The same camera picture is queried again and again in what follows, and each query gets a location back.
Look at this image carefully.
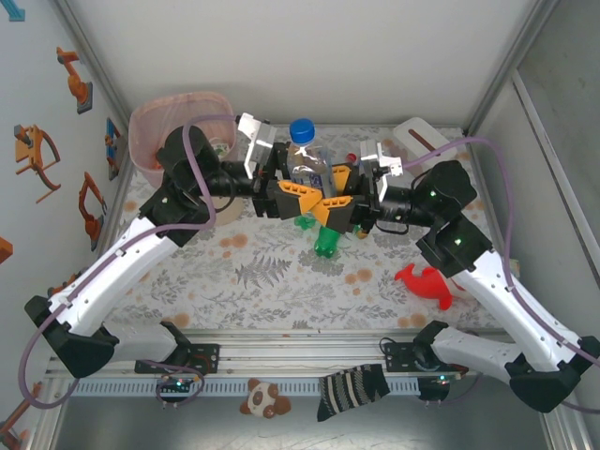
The floral tablecloth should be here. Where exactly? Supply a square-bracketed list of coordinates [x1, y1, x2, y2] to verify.
[100, 125, 517, 332]

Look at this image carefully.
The brown white panda plush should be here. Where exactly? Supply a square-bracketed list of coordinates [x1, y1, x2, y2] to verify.
[239, 377, 293, 419]

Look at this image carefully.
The white tissue box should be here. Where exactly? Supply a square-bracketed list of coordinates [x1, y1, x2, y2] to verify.
[392, 115, 458, 165]

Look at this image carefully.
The black white striped sock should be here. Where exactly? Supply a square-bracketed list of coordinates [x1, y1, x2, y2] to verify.
[316, 363, 392, 423]

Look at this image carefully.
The aluminium frame post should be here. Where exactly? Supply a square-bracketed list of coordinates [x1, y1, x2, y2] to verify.
[461, 0, 563, 140]
[53, 0, 124, 113]

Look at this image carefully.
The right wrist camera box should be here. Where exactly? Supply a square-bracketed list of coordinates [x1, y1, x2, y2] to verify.
[358, 139, 404, 201]

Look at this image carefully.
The white slotted cable tray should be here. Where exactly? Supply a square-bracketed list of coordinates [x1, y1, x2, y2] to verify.
[63, 378, 423, 398]

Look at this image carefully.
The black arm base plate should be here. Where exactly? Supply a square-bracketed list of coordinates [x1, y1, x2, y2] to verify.
[382, 340, 470, 375]
[134, 343, 221, 375]

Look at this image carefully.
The aluminium rail beam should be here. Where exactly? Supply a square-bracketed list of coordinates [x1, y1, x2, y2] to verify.
[44, 327, 566, 379]

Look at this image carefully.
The beige bin with pink liner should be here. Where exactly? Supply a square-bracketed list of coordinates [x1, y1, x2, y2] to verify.
[128, 91, 240, 226]

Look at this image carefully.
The blue orange wall decal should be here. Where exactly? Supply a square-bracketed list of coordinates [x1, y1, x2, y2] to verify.
[105, 116, 130, 182]

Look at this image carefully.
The small lit circuit board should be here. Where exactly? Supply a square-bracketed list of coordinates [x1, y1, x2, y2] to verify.
[157, 374, 193, 393]
[419, 374, 454, 400]

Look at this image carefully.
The blue-cap water bottle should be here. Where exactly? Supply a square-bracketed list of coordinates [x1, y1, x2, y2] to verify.
[284, 116, 332, 198]

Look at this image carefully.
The red shark toy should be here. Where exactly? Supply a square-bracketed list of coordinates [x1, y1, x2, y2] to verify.
[395, 262, 457, 311]

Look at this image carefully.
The grey side panel bar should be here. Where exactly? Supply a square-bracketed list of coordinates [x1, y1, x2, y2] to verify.
[510, 69, 600, 287]

